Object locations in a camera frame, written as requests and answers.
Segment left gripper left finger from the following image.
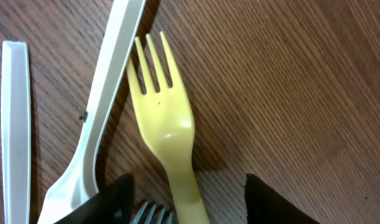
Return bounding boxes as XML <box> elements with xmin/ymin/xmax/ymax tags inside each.
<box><xmin>56</xmin><ymin>174</ymin><xmax>135</xmax><ymax>224</ymax></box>

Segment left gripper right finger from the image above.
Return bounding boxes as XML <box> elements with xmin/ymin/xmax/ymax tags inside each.
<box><xmin>244</xmin><ymin>174</ymin><xmax>318</xmax><ymax>224</ymax></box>

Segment cream yellow plastic fork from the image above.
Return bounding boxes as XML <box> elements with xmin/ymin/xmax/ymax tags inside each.
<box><xmin>126</xmin><ymin>33</ymin><xmax>209</xmax><ymax>223</ymax></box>

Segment white fork middle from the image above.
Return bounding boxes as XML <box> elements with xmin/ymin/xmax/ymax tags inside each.
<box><xmin>130</xmin><ymin>201</ymin><xmax>174</xmax><ymax>224</ymax></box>

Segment long white fork top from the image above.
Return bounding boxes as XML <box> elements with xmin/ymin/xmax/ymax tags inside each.
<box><xmin>38</xmin><ymin>0</ymin><xmax>146</xmax><ymax>223</ymax></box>

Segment white fork lower left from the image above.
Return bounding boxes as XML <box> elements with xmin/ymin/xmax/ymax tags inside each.
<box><xmin>1</xmin><ymin>40</ymin><xmax>31</xmax><ymax>224</ymax></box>

